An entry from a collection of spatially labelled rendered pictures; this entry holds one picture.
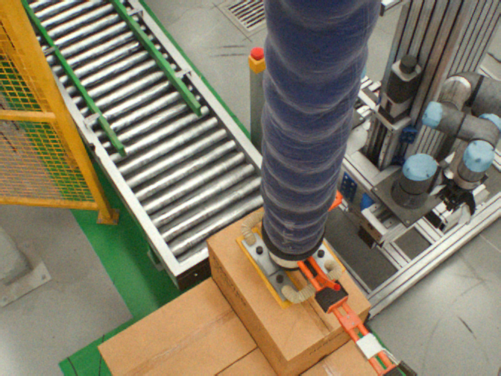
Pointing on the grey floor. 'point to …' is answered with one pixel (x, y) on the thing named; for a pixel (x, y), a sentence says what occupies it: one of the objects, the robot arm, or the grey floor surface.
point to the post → (256, 67)
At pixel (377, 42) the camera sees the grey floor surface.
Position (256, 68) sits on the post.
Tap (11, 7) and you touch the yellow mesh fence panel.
